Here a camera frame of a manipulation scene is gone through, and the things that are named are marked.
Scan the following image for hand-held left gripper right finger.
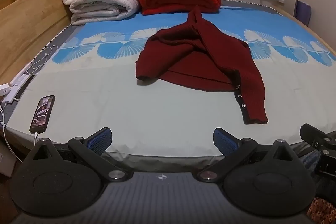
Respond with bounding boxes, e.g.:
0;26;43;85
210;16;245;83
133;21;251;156
197;127;301;183

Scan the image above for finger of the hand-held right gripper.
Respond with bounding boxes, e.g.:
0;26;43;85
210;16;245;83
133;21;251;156
300;123;336;152

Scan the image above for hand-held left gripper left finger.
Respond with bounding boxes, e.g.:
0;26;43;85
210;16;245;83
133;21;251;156
26;127;129;183

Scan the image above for dark red knit cardigan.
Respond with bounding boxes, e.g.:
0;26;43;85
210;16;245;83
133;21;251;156
135;6;269;125

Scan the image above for blue and white bed sheet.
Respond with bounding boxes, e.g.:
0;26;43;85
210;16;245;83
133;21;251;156
5;0;336;159

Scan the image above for floral patterned cloth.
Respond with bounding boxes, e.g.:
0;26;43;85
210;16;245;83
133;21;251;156
306;196;336;224

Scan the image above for black smartphone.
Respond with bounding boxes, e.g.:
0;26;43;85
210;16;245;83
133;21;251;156
29;95;56;134

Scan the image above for white power strip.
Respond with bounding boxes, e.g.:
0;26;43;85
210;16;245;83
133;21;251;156
0;63;32;104

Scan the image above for folded white towels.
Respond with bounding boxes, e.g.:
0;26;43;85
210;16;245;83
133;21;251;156
69;0;140;26

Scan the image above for wooden bed headboard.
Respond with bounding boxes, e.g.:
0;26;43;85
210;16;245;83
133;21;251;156
0;0;79;86

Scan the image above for white charging cable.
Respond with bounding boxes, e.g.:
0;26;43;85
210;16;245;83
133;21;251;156
0;103;38;165

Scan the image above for coiled white cable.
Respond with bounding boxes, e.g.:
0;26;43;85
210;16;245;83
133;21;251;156
28;45;58;75

